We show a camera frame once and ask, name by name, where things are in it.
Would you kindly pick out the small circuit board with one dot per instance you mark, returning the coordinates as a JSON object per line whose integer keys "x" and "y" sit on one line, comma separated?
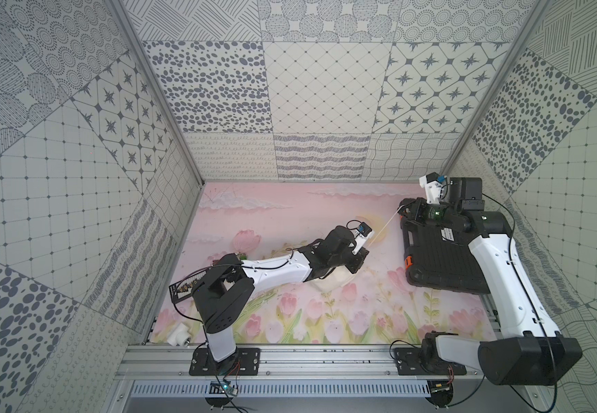
{"x": 224, "y": 389}

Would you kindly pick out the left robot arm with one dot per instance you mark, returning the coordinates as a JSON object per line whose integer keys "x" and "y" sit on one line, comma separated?
{"x": 221, "y": 294}

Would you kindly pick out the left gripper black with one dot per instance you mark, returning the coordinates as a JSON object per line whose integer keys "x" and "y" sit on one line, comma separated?
{"x": 355, "y": 255}

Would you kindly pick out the white plastic pipe fitting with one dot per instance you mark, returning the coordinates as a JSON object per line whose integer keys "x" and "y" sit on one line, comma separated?
{"x": 180, "y": 336}

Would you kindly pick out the aluminium mounting rail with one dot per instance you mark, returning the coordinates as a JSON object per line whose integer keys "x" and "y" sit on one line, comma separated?
{"x": 276, "y": 362}

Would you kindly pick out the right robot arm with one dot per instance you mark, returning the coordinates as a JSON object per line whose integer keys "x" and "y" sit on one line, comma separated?
{"x": 531, "y": 350}

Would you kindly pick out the cream cloth soil bag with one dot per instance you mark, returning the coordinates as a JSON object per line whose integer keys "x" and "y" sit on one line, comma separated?
{"x": 340, "y": 277}

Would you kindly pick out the white bag drawstring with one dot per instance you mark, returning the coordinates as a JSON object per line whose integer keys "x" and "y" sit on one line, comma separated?
{"x": 380, "y": 233}

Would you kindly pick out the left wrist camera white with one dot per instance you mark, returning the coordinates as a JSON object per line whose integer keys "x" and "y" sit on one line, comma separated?
{"x": 363, "y": 233}

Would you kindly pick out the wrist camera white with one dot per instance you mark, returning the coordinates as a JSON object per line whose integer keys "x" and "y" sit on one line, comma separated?
{"x": 363, "y": 233}
{"x": 433, "y": 184}

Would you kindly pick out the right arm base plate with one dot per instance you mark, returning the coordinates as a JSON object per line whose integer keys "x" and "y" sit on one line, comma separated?
{"x": 410, "y": 361}

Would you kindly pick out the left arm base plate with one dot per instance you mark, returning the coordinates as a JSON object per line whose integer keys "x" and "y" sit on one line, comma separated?
{"x": 244, "y": 362}

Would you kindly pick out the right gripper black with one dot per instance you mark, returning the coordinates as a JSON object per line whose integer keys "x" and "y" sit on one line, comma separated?
{"x": 421, "y": 204}

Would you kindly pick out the black plastic tool case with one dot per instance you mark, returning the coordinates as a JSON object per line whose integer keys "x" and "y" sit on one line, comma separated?
{"x": 440, "y": 258}

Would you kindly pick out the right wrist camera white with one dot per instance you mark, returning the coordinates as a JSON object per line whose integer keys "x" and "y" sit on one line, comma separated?
{"x": 433, "y": 184}

